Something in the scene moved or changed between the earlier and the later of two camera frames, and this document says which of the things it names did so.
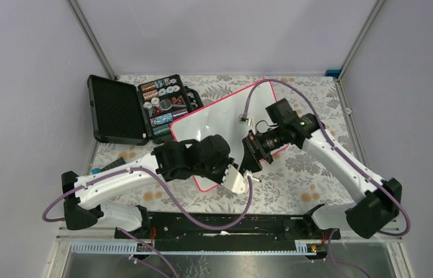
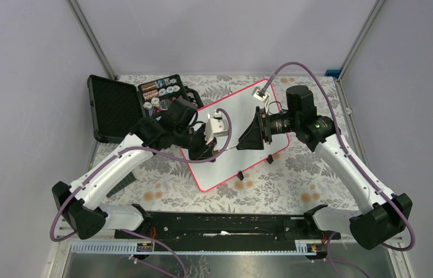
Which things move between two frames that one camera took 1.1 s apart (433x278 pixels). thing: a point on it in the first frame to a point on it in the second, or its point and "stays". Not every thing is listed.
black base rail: (229, 230) stays
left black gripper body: (216, 172) to (197, 146)
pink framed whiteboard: (221, 118) stays
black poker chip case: (124, 112) stays
